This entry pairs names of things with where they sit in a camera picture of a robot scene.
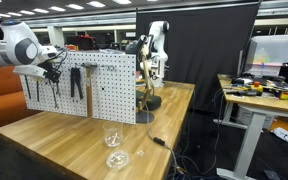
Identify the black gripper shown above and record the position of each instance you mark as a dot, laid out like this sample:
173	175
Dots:
48	69

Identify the large steel combination wrench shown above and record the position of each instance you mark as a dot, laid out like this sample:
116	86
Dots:
58	89

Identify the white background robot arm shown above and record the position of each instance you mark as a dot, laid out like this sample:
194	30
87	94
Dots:
158	40

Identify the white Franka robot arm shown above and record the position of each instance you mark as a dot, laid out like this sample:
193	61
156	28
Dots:
14	45

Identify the small steel combination wrench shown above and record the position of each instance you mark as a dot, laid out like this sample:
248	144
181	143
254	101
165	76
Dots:
54	99

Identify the black pliers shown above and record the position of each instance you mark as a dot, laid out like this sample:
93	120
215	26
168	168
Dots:
76	80

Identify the red toolbox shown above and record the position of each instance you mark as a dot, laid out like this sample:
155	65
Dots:
82	42

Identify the metal double pegboard hook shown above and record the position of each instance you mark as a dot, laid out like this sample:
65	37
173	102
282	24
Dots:
106	66

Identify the orange sofa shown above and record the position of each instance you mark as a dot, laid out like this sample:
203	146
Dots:
2	100

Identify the papers atop pegboard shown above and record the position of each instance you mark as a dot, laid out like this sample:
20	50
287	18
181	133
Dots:
111	51

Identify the white metal pegboard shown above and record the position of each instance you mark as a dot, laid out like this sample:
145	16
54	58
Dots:
117	96

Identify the ceiling light panel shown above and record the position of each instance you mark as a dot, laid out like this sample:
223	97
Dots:
74	6
96	4
122	1

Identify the wooden lamp stand black head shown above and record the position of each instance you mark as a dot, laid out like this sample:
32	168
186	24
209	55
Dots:
146	73

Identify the black padded base block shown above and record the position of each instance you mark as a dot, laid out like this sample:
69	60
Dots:
154	100

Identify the black curtain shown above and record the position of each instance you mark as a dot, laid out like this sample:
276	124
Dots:
200	56

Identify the black computer monitor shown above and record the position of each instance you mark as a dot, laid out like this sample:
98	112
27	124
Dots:
249	56

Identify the white box under desk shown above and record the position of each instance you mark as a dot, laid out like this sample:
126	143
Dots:
247	116

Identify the wooden side desk white legs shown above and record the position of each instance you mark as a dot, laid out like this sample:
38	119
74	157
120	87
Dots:
260	103

